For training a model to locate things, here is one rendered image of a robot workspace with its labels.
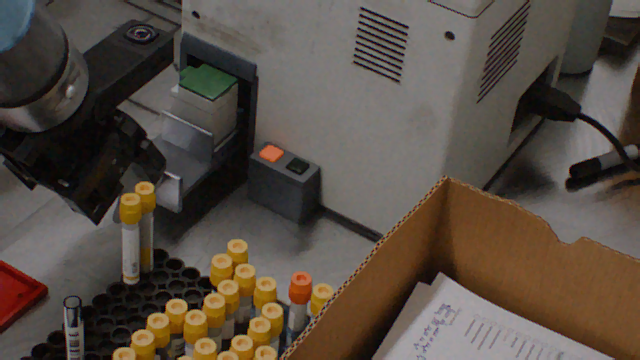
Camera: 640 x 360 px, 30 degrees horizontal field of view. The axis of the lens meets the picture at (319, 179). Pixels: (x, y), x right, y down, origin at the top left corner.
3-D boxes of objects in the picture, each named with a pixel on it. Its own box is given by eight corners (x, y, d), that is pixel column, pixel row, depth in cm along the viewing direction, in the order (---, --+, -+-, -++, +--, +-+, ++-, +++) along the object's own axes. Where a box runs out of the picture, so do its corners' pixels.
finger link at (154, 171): (123, 171, 102) (86, 126, 94) (134, 154, 102) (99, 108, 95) (167, 194, 100) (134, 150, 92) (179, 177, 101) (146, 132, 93)
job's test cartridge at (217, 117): (195, 117, 113) (197, 62, 109) (236, 137, 112) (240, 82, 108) (169, 138, 111) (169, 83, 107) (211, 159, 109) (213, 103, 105)
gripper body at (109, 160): (29, 191, 98) (-38, 126, 87) (89, 105, 100) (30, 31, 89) (103, 231, 95) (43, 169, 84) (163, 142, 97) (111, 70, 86)
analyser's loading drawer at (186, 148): (248, 79, 122) (251, 36, 119) (303, 103, 120) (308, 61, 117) (118, 183, 108) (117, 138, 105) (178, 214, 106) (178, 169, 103)
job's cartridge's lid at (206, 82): (196, 64, 109) (197, 59, 109) (239, 83, 108) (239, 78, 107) (170, 84, 107) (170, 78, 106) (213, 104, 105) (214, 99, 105)
